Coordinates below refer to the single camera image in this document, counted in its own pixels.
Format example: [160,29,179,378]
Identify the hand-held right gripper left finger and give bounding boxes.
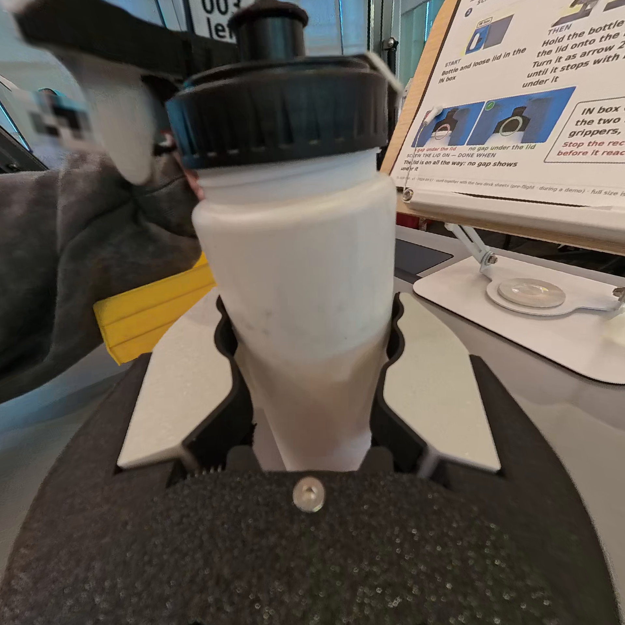
[117,293,256,469]

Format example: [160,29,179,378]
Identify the wooden clipboard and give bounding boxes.
[381,0,625,255]

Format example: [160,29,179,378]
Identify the person's left forearm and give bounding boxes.
[0,151,215,403]

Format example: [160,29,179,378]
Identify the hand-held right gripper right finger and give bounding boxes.
[368,292,502,478]

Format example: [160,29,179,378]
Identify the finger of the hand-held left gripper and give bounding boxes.
[364,51,406,96]

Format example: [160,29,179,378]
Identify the white plastic bottle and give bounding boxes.
[191,146,397,472]

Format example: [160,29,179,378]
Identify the black bottle lid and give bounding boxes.
[166,0,391,169]

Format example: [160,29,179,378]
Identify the instruction sheet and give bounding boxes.
[403,0,625,230]

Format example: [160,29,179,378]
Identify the yellow plastic bin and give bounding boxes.
[93,251,218,366]

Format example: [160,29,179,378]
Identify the white document stand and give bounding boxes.
[412,222,625,384]

